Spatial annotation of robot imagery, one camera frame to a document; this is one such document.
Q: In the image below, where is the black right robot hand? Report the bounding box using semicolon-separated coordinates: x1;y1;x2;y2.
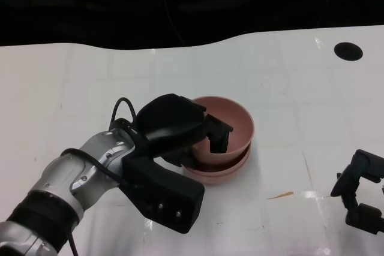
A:
329;149;384;235

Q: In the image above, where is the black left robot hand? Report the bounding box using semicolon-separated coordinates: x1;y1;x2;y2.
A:
136;93;235;168

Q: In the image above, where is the pink plastic bowl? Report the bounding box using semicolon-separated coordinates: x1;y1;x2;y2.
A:
182;143;253;179
187;96;255;164
187;162;248;186

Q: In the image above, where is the black backdrop curtain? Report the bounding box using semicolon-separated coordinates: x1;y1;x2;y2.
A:
0;0;384;52

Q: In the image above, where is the black table grommet hole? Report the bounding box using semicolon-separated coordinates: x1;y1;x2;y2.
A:
334;41;364;61

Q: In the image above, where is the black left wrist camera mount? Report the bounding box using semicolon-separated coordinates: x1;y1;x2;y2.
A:
121;144;206;234

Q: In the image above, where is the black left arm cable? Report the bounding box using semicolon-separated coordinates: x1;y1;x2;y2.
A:
61;97;142;256

